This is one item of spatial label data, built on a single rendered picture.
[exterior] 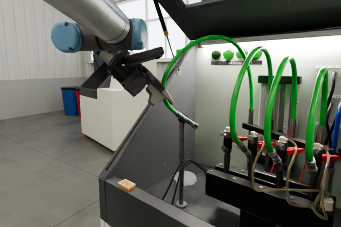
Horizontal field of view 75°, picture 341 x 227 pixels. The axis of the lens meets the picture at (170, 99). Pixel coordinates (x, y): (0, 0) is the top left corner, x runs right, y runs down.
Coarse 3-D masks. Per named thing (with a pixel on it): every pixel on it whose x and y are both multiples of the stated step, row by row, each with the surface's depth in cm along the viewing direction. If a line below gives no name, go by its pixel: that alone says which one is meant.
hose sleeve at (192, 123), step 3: (177, 114) 71; (180, 114) 71; (177, 117) 72; (180, 117) 72; (183, 117) 72; (186, 117) 73; (183, 120) 72; (186, 120) 73; (189, 120) 73; (189, 123) 73; (192, 123) 74; (192, 126) 74
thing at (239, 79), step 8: (256, 48) 61; (264, 48) 65; (248, 56) 58; (248, 64) 56; (240, 72) 55; (272, 72) 74; (240, 80) 54; (272, 80) 75; (232, 96) 53; (232, 104) 53; (232, 112) 53; (232, 120) 53; (232, 128) 53; (232, 136) 55; (240, 144) 57; (248, 152) 62
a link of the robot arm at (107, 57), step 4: (100, 52) 64; (104, 52) 63; (108, 52) 63; (112, 52) 63; (116, 52) 63; (120, 52) 64; (100, 56) 65; (104, 56) 64; (108, 56) 63; (112, 56) 63; (116, 56) 64; (104, 60) 65; (108, 60) 64; (112, 60) 64; (108, 64) 66
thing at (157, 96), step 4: (152, 84) 66; (148, 88) 66; (152, 88) 66; (156, 88) 66; (152, 92) 66; (156, 92) 66; (160, 92) 66; (164, 92) 66; (152, 96) 66; (156, 96) 66; (160, 96) 66; (164, 96) 66; (168, 96) 66; (152, 100) 65; (156, 100) 66; (160, 100) 66; (168, 100) 68; (172, 100) 67
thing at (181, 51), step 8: (200, 40) 71; (224, 40) 76; (232, 40) 77; (184, 48) 69; (240, 48) 79; (176, 56) 68; (168, 64) 68; (168, 72) 68; (248, 72) 83; (168, 104) 69; (176, 112) 71
